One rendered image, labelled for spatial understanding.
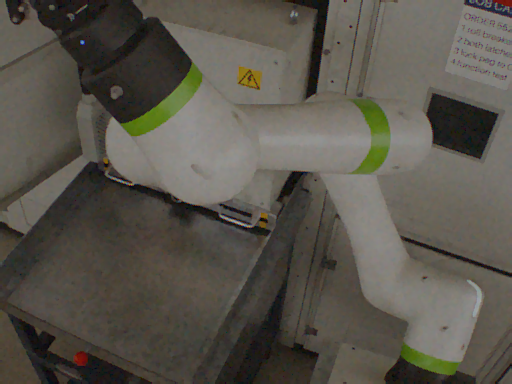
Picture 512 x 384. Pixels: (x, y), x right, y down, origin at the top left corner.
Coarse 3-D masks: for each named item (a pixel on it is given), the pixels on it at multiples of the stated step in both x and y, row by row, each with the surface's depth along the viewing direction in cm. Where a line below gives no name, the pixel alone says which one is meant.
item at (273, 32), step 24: (168, 0) 133; (192, 0) 133; (216, 0) 134; (240, 0) 134; (264, 0) 135; (168, 24) 125; (192, 24) 125; (216, 24) 126; (240, 24) 126; (264, 24) 127; (288, 24) 127; (312, 24) 132; (264, 48) 120; (288, 48) 120; (312, 48) 140; (288, 72) 126; (288, 96) 133
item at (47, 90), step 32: (0, 0) 128; (0, 32) 133; (32, 32) 140; (0, 64) 137; (32, 64) 143; (64, 64) 155; (0, 96) 142; (32, 96) 151; (64, 96) 161; (0, 128) 147; (32, 128) 157; (64, 128) 167; (0, 160) 153; (32, 160) 163; (64, 160) 173; (0, 192) 158
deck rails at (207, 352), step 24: (96, 168) 168; (72, 192) 159; (288, 192) 167; (48, 216) 151; (72, 216) 157; (288, 216) 161; (24, 240) 143; (48, 240) 151; (264, 240) 155; (0, 264) 136; (24, 264) 145; (0, 288) 139; (240, 288) 144; (216, 336) 128
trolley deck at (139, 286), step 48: (96, 192) 164; (144, 192) 165; (96, 240) 152; (144, 240) 153; (192, 240) 154; (240, 240) 155; (288, 240) 156; (48, 288) 141; (96, 288) 142; (144, 288) 143; (192, 288) 144; (96, 336) 132; (144, 336) 133; (192, 336) 134; (240, 336) 137
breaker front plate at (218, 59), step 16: (176, 32) 126; (192, 32) 124; (192, 48) 127; (208, 48) 125; (224, 48) 124; (240, 48) 122; (256, 48) 121; (208, 64) 128; (224, 64) 127; (240, 64) 125; (256, 64) 123; (272, 64) 122; (208, 80) 131; (224, 80) 130; (272, 80) 125; (224, 96) 133; (240, 96) 131; (256, 96) 129; (272, 96) 127; (256, 176) 146; (256, 192) 150
